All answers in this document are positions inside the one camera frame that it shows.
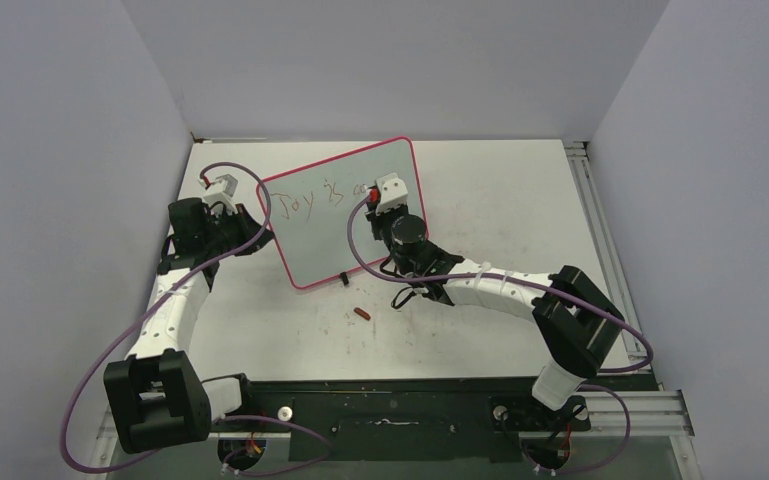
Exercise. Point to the right aluminium rail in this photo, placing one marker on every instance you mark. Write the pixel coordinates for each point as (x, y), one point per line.
(617, 286)

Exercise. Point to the aluminium rail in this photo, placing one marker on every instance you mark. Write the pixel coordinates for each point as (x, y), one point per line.
(617, 286)
(648, 413)

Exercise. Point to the pink framed whiteboard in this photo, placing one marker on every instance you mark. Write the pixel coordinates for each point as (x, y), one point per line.
(312, 192)

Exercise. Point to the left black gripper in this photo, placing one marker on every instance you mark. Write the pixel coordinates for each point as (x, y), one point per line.
(248, 227)

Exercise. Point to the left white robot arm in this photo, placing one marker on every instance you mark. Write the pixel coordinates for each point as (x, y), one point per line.
(156, 398)

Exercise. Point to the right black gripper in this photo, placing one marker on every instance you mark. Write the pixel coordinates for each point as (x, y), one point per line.
(376, 220)

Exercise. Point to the red marker cap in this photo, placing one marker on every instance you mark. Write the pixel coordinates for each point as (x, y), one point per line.
(362, 313)

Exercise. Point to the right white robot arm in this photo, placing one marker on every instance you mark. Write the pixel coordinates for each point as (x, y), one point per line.
(579, 325)

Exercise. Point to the front aluminium rail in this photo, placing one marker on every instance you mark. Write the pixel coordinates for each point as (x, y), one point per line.
(648, 413)

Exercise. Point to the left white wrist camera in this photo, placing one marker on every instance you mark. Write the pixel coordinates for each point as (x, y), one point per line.
(220, 191)

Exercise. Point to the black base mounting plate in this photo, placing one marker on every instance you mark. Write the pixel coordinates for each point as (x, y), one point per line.
(266, 414)

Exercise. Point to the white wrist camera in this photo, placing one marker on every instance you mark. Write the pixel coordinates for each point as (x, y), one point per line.
(220, 191)
(388, 193)

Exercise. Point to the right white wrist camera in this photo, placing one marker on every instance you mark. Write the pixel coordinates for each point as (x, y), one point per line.
(388, 193)

